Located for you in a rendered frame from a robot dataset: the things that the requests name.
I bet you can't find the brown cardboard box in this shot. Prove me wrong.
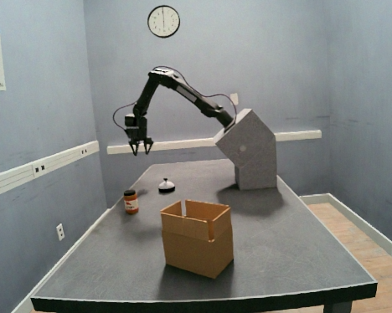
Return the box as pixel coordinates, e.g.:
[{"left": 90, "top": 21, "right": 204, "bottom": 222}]
[{"left": 161, "top": 199, "right": 234, "bottom": 279}]

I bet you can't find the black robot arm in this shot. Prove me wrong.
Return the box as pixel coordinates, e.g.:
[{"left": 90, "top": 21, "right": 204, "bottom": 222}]
[{"left": 125, "top": 69, "right": 235, "bottom": 139}]

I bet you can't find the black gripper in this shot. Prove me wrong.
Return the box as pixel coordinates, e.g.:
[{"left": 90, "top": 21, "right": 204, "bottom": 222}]
[{"left": 129, "top": 128, "right": 154, "bottom": 157}]

